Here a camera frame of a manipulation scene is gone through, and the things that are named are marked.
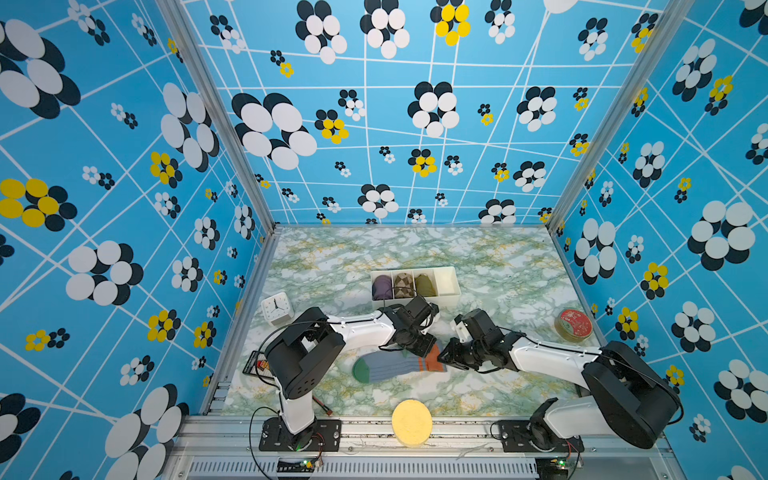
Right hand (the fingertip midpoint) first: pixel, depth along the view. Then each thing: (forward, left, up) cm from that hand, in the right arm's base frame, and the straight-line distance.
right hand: (440, 359), depth 86 cm
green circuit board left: (-25, +37, -1) cm, 45 cm away
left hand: (+3, +2, +1) cm, 4 cm away
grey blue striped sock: (-2, +17, +1) cm, 17 cm away
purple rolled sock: (+21, +17, +6) cm, 28 cm away
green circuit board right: (-25, -25, -2) cm, 35 cm away
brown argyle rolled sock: (+22, +10, +6) cm, 25 cm away
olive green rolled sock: (+21, +4, +6) cm, 23 cm away
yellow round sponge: (-17, +9, +2) cm, 19 cm away
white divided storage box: (+27, -4, +1) cm, 28 cm away
